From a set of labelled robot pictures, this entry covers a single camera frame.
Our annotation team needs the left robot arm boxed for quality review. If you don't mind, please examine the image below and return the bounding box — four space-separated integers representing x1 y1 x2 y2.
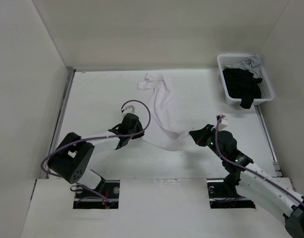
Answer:
47 113 144 198

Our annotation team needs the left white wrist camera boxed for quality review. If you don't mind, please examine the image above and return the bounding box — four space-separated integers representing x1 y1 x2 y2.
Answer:
121 105 135 118

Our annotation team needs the white tank top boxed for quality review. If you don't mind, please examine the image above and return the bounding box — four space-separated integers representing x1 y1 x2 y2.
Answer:
137 73 188 151

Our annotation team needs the white plastic laundry basket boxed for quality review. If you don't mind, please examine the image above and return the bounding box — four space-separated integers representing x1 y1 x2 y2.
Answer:
217 53 275 106

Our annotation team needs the black tank top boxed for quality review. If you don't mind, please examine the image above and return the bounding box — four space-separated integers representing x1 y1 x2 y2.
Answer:
223 68 263 109

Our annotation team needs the purple cable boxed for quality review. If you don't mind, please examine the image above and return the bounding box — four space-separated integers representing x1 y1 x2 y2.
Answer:
214 116 304 213
40 99 152 206

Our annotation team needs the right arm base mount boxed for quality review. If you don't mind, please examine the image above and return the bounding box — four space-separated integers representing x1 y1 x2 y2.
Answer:
207 179 256 209

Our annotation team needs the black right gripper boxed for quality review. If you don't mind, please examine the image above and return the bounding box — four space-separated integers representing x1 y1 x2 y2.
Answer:
189 124 226 160

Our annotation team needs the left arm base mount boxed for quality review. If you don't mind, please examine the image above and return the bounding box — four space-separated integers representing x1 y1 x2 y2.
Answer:
70 180 121 210

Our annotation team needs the grey tank top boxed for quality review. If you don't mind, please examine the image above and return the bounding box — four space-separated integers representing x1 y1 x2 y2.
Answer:
239 56 262 78

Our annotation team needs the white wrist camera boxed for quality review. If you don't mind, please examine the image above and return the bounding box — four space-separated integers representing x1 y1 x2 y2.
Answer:
121 105 135 118
216 115 228 130

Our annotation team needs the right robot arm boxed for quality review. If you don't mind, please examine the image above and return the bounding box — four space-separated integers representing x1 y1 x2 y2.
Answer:
189 124 304 238

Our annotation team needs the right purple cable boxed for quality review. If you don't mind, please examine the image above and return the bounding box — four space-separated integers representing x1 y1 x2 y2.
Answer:
214 116 304 213

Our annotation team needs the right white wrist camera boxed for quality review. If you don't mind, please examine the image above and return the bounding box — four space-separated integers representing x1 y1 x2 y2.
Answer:
216 115 228 130

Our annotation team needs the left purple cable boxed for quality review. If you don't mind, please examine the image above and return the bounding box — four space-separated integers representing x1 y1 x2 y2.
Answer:
40 99 152 206

